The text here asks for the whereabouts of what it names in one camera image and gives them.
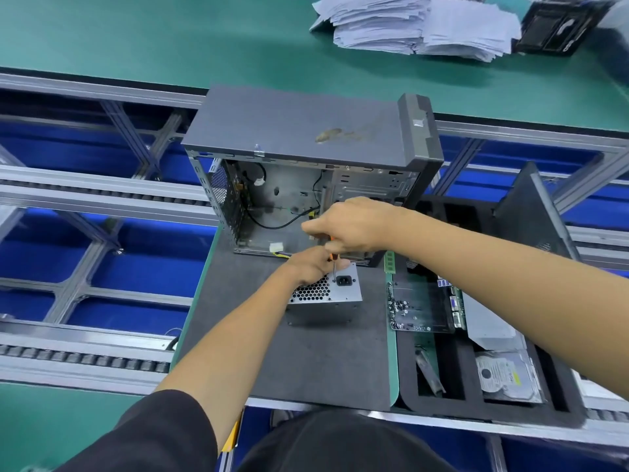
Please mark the silver optical drive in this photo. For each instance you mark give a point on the silver optical drive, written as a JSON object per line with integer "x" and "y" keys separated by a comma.
{"x": 487, "y": 329}

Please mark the person's right hand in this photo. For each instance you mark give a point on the person's right hand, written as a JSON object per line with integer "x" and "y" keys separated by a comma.
{"x": 354, "y": 226}

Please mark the clear plastic tray with screws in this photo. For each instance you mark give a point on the clear plastic tray with screws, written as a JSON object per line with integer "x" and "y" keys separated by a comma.
{"x": 421, "y": 307}

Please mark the dark grey foam mat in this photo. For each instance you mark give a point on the dark grey foam mat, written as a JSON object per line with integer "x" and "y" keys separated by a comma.
{"x": 314, "y": 359}

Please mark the silver hard drive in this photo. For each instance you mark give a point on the silver hard drive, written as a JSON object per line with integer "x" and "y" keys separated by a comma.
{"x": 509, "y": 376}

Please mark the person's left hand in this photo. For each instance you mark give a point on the person's left hand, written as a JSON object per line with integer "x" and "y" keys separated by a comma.
{"x": 310, "y": 265}

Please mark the yellow box with green button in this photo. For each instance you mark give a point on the yellow box with green button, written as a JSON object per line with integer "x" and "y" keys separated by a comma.
{"x": 233, "y": 432}

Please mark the person's left forearm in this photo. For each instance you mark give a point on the person's left forearm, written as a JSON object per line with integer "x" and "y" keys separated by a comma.
{"x": 236, "y": 349}

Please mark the person's right forearm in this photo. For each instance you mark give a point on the person's right forearm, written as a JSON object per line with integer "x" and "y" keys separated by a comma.
{"x": 521, "y": 290}

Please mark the black foam tray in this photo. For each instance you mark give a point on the black foam tray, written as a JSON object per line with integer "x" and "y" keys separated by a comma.
{"x": 462, "y": 413}

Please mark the stack of white papers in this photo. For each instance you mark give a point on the stack of white papers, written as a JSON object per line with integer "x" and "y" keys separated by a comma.
{"x": 413, "y": 24}

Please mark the silver power supply unit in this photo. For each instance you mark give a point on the silver power supply unit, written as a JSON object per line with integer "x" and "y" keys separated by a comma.
{"x": 329, "y": 293}

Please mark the person's black shirt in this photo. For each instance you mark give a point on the person's black shirt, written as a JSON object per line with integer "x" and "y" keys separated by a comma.
{"x": 147, "y": 437}

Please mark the green motherboard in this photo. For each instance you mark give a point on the green motherboard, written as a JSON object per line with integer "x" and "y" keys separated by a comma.
{"x": 454, "y": 309}

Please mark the grey computer tower case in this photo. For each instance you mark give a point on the grey computer tower case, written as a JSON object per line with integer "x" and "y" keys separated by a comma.
{"x": 295, "y": 118}

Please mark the dark grey case side panel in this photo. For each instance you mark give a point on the dark grey case side panel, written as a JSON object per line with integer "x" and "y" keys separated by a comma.
{"x": 536, "y": 216}

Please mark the power supply circuit board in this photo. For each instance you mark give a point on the power supply circuit board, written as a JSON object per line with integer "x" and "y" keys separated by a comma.
{"x": 276, "y": 247}

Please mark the person's black trousers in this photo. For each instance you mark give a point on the person's black trousers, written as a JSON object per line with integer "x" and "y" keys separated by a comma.
{"x": 344, "y": 442}

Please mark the black cardboard box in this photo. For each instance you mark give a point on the black cardboard box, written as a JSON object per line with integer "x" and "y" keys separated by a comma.
{"x": 562, "y": 27}

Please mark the green memory stick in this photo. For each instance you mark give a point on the green memory stick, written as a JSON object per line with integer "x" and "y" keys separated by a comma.
{"x": 389, "y": 262}

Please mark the aluminium conveyor frame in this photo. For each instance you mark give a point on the aluminium conveyor frame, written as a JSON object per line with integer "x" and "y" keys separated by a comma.
{"x": 88, "y": 191}

